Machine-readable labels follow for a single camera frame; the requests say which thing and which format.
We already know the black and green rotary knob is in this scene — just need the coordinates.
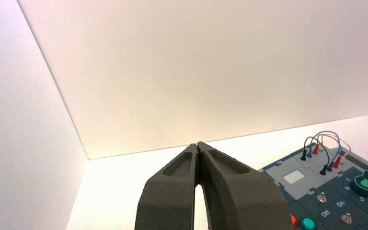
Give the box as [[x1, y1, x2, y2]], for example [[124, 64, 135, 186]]
[[351, 170, 368, 198]]

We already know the red jumper cable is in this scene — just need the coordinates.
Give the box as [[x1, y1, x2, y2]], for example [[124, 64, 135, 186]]
[[311, 134, 344, 169]]

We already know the blue and grey task box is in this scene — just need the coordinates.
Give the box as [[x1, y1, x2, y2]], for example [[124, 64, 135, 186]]
[[258, 144, 368, 230]]

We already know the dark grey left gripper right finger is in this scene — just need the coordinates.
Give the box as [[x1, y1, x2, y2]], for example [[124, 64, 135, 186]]
[[197, 141, 295, 230]]

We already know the green push button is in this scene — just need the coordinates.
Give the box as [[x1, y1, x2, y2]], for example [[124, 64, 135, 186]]
[[299, 217, 318, 230]]

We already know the white display window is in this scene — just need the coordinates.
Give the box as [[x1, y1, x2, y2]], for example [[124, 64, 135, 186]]
[[283, 170, 306, 185]]

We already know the black jumper cable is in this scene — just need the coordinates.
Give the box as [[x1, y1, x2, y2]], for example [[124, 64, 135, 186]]
[[300, 136, 331, 176]]

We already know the white jumper cable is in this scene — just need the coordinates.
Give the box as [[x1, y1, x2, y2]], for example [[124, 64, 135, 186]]
[[317, 133, 352, 166]]

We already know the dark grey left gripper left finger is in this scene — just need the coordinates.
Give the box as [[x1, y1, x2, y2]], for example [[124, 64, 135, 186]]
[[134, 143, 198, 230]]

